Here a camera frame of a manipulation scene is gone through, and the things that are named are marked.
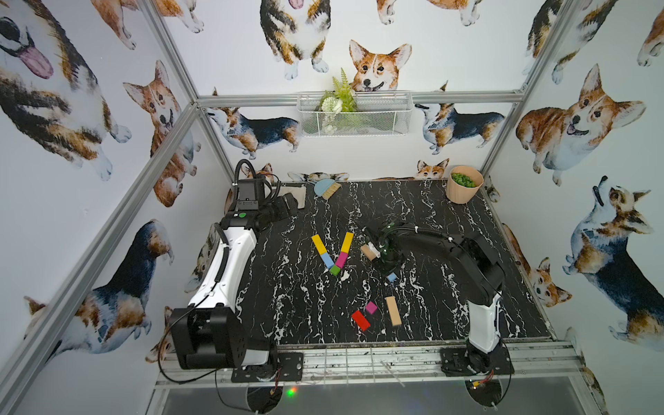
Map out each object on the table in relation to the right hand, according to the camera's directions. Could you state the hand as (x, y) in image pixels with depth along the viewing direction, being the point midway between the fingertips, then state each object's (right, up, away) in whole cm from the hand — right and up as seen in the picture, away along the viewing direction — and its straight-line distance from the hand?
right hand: (385, 269), depth 91 cm
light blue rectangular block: (+2, -2, -2) cm, 4 cm away
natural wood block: (+2, -11, -7) cm, 14 cm away
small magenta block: (-5, -11, -7) cm, 14 cm away
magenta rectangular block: (-15, +3, +4) cm, 16 cm away
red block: (-9, -14, -9) cm, 19 cm away
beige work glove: (-35, +28, +26) cm, 52 cm away
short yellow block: (-24, +8, +9) cm, 27 cm away
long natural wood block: (-6, +5, +4) cm, 9 cm away
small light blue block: (-21, +3, +4) cm, 21 cm away
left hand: (-32, +24, -9) cm, 41 cm away
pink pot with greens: (+34, +31, +15) cm, 49 cm away
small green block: (-17, -1, +2) cm, 17 cm away
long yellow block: (-13, +8, +9) cm, 18 cm away
